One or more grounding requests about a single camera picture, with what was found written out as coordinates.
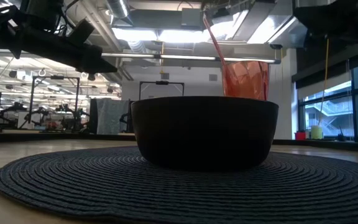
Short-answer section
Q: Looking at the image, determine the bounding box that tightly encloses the black desk gadget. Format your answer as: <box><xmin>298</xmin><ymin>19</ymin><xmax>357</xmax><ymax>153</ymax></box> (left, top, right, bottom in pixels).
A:
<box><xmin>336</xmin><ymin>126</ymin><xmax>347</xmax><ymax>142</ymax></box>

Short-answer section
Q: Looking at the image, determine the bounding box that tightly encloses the black bowl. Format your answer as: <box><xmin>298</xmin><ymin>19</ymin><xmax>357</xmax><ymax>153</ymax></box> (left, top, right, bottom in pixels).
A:
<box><xmin>131</xmin><ymin>95</ymin><xmax>279</xmax><ymax>172</ymax></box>

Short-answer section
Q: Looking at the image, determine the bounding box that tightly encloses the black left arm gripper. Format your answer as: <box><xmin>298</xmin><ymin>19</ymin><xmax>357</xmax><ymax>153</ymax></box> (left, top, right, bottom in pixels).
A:
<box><xmin>17</xmin><ymin>29</ymin><xmax>117</xmax><ymax>74</ymax></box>

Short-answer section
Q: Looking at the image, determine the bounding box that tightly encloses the yellow-green cylinder roll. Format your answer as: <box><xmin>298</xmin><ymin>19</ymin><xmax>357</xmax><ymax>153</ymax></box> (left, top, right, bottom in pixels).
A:
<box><xmin>310</xmin><ymin>125</ymin><xmax>323</xmax><ymax>140</ymax></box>

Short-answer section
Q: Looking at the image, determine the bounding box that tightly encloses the grey fabric covered panel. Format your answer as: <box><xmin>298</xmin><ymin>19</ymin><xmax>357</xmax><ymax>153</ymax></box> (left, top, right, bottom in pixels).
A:
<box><xmin>88</xmin><ymin>98</ymin><xmax>131</xmax><ymax>135</ymax></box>

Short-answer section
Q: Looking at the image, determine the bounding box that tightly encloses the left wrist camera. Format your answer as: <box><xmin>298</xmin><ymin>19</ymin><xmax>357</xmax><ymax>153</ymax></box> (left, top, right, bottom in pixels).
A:
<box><xmin>68</xmin><ymin>18</ymin><xmax>95</xmax><ymax>45</ymax></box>

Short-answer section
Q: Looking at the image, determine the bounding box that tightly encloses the dark round woven placemat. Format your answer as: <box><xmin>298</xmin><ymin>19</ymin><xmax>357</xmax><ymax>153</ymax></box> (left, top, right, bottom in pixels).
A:
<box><xmin>0</xmin><ymin>146</ymin><xmax>358</xmax><ymax>223</ymax></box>

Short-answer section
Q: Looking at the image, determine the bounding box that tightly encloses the long ceiling light bar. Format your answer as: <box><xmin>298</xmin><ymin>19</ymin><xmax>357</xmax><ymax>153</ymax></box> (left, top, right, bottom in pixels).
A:
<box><xmin>101</xmin><ymin>51</ymin><xmax>282</xmax><ymax>65</ymax></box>

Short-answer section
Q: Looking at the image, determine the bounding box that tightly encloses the silver ceiling air duct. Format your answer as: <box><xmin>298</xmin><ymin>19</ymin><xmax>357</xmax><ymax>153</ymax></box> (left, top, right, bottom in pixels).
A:
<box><xmin>106</xmin><ymin>0</ymin><xmax>131</xmax><ymax>19</ymax></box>

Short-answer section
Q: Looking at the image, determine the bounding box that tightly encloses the black background rig frame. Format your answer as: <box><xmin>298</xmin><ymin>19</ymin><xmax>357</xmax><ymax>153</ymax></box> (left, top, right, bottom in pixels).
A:
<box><xmin>29</xmin><ymin>75</ymin><xmax>81</xmax><ymax>131</ymax></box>
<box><xmin>139</xmin><ymin>81</ymin><xmax>185</xmax><ymax>100</ymax></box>

